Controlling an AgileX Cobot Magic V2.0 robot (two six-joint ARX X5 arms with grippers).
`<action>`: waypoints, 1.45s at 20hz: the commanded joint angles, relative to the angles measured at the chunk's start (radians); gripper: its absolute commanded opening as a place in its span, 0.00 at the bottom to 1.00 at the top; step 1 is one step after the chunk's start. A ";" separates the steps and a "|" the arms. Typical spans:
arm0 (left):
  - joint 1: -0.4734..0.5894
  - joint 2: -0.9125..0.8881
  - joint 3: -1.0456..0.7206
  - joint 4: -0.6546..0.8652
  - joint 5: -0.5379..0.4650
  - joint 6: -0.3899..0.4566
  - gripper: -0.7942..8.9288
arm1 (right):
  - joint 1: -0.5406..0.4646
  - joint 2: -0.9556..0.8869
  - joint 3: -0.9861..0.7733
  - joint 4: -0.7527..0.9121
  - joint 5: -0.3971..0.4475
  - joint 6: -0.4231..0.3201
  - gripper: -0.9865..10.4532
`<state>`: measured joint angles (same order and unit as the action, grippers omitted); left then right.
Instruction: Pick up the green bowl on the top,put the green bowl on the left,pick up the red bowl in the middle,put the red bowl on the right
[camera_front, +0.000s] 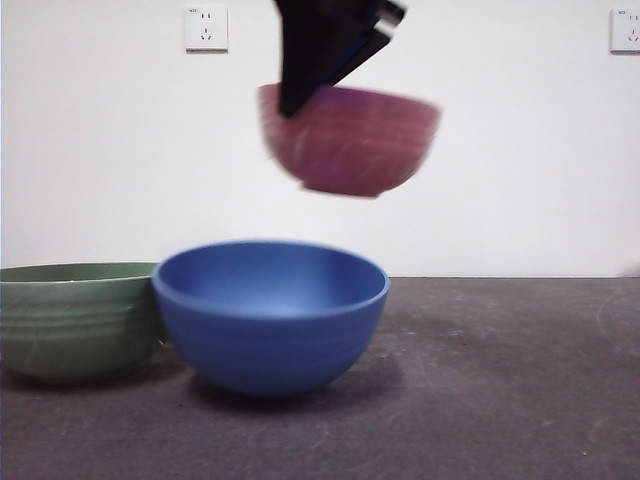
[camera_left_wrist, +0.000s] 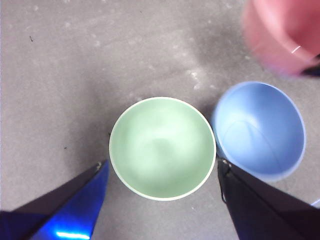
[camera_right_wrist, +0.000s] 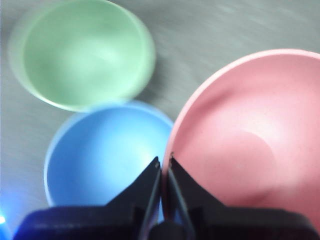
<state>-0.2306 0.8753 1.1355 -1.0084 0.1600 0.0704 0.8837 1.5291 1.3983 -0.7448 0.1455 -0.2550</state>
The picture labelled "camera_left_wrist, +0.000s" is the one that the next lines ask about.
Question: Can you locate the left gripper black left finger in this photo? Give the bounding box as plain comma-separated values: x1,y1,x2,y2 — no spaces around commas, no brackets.
0,159,110,240

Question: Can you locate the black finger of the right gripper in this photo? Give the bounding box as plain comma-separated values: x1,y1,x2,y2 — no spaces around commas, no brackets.
299,54,320,78

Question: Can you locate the blue ribbed bowl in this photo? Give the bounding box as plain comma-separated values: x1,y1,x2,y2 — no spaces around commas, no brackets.
211,80,307,183

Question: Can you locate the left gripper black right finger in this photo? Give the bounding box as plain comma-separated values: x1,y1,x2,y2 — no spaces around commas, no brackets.
217,159,320,240

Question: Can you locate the green ribbed bowl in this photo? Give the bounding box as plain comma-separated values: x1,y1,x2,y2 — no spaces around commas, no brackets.
108,96,217,202

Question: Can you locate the red ribbed bowl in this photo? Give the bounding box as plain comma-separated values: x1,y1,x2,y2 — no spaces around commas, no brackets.
241,0,320,77

